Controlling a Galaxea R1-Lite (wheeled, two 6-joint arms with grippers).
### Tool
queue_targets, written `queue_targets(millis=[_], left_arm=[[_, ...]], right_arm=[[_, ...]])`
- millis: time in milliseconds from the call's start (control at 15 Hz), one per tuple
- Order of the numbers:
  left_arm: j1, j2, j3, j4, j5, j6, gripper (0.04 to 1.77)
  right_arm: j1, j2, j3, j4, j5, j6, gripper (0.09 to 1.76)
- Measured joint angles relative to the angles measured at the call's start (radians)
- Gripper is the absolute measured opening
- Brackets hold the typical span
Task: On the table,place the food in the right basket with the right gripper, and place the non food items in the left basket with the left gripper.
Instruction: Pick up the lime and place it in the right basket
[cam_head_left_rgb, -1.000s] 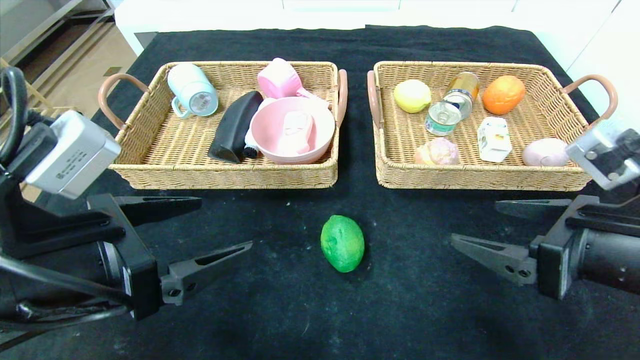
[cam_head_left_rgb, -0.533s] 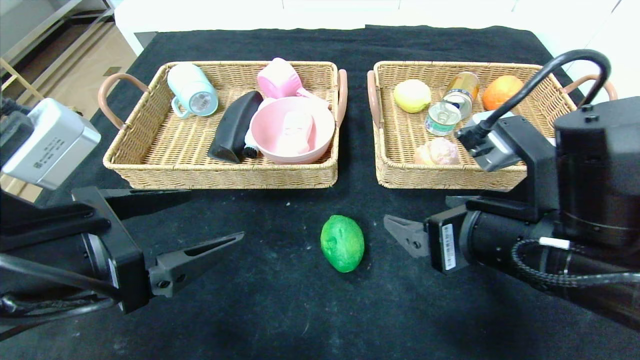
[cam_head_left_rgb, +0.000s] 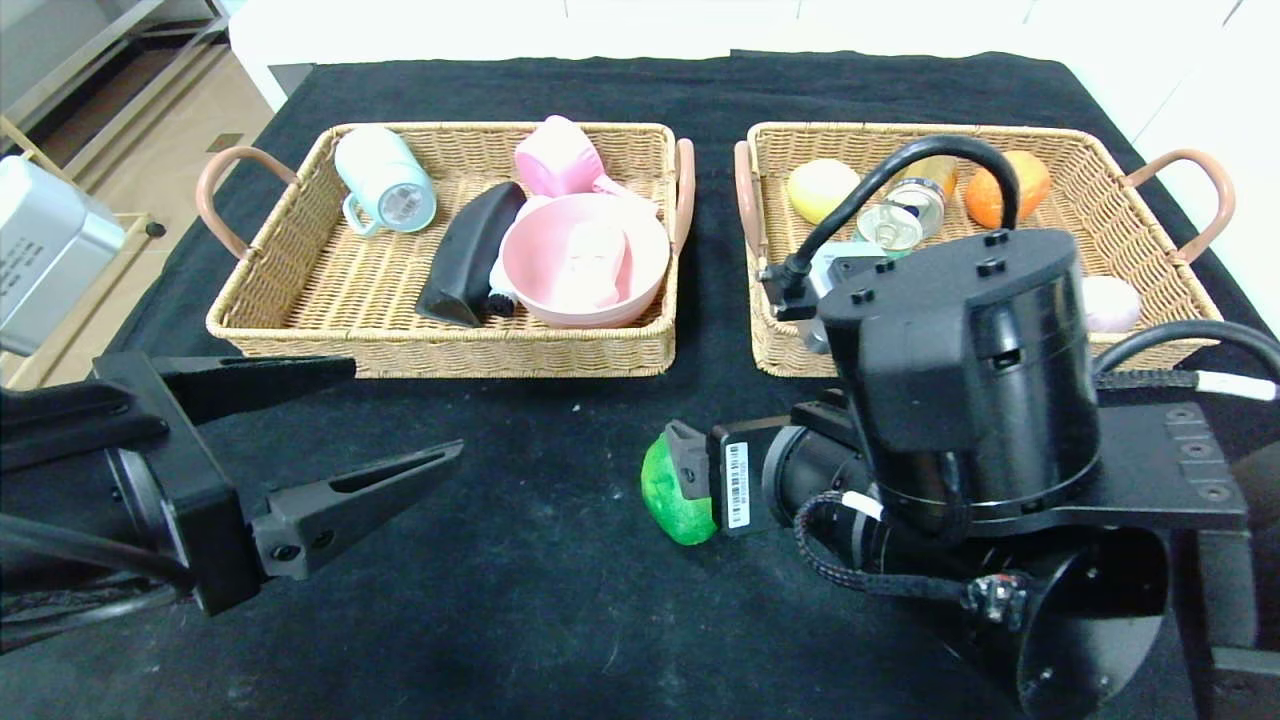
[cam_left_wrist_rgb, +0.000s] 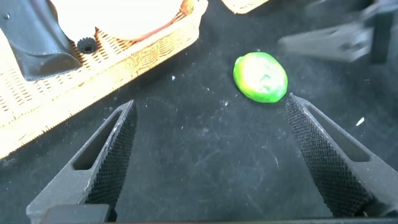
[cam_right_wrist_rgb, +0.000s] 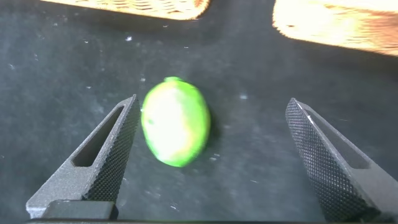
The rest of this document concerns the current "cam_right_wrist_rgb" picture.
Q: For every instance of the woven wicker basket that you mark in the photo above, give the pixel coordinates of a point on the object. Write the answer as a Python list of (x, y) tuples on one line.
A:
[(326, 25), (155, 7)]

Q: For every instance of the green lime fruit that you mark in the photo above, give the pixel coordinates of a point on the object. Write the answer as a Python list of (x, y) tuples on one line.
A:
[(175, 124)]

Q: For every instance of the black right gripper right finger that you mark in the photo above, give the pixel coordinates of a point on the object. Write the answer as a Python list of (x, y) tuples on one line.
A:
[(335, 174)]

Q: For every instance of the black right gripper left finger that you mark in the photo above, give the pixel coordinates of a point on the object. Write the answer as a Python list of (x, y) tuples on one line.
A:
[(105, 165)]

